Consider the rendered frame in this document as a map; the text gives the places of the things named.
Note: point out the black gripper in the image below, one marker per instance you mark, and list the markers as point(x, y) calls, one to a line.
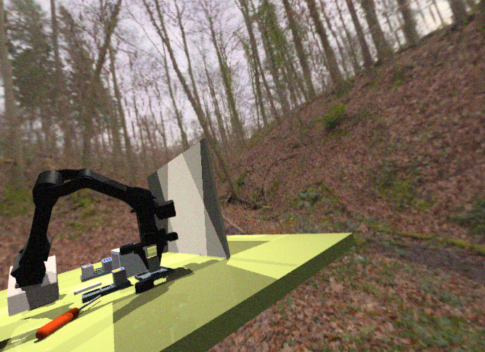
point(138, 247)

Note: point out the orange-handled screwdriver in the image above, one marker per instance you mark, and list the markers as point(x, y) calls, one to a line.
point(49, 328)

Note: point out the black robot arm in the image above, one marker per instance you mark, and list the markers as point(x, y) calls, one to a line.
point(29, 267)

